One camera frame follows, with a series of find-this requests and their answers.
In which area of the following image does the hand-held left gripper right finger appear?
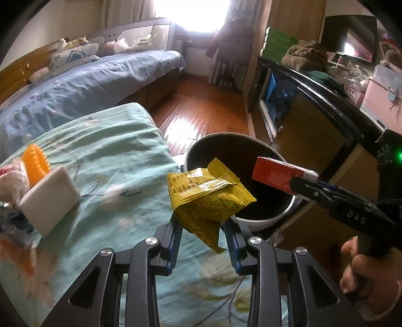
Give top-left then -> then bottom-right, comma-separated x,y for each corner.
221,217 -> 368,327

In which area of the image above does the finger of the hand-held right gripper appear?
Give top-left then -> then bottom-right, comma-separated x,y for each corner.
289,176 -> 349,208

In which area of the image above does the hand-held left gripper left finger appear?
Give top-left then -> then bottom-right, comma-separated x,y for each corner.
39,217 -> 184,327

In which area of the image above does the red cardboard box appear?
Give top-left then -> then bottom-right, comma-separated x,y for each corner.
252,156 -> 319,199

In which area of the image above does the yellow snack packet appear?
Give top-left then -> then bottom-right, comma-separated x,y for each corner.
166,158 -> 257,254

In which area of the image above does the round trash bin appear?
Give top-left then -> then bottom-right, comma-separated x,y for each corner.
184,133 -> 297,231

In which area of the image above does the white orange wrapper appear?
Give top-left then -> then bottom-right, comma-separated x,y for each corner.
0,239 -> 57,302

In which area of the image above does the person's right hand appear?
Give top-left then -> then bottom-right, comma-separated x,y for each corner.
340,236 -> 402,312

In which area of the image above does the black glass-front cabinet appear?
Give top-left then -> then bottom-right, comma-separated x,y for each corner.
245,56 -> 387,239

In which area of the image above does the dark green cloth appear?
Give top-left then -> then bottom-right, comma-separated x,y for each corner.
309,71 -> 343,89

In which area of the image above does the pink storage box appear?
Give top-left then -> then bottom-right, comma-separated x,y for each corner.
360,64 -> 402,126

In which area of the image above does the brown fluffy blanket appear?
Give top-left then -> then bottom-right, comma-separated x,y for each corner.
281,41 -> 329,71

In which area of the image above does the white foam block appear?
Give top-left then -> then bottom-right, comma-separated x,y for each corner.
18,166 -> 80,238

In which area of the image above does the stack of green boxes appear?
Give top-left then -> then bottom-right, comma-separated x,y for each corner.
263,27 -> 299,59

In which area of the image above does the black flat screen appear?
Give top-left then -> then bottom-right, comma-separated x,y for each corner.
322,15 -> 377,63

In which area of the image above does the plush toy with red bow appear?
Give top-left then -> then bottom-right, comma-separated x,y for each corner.
381,31 -> 402,65

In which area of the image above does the orange spiky roller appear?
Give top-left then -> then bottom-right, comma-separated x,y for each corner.
23,144 -> 51,187

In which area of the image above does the hanging coat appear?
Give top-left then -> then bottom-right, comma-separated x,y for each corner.
206,17 -> 255,63

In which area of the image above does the wooden wardrobe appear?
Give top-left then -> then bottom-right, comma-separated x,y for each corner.
242,0 -> 324,104

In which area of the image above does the crumpled white plastic wrapper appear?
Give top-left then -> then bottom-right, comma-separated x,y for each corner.
0,159 -> 30,208

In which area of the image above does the bed with blue sheet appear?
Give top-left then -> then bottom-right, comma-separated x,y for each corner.
0,50 -> 186,158

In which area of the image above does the pink plush toy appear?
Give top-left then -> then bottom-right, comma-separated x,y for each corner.
102,39 -> 129,54

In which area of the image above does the bright window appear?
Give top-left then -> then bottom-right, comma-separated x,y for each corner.
154,0 -> 231,32

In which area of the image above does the blue printed pillow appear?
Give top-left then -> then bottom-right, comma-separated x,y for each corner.
48,42 -> 101,71

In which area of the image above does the small white pillow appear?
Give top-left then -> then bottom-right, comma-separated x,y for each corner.
30,66 -> 55,82

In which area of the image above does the yellow plush toy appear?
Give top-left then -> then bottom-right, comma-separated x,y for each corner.
58,37 -> 88,50

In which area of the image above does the wooden headboard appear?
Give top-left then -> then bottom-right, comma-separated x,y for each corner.
0,39 -> 65,101

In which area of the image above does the light curtain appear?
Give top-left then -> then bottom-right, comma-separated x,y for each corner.
126,0 -> 158,19

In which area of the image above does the grey bed guard rail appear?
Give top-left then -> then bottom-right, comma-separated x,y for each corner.
83,17 -> 175,52

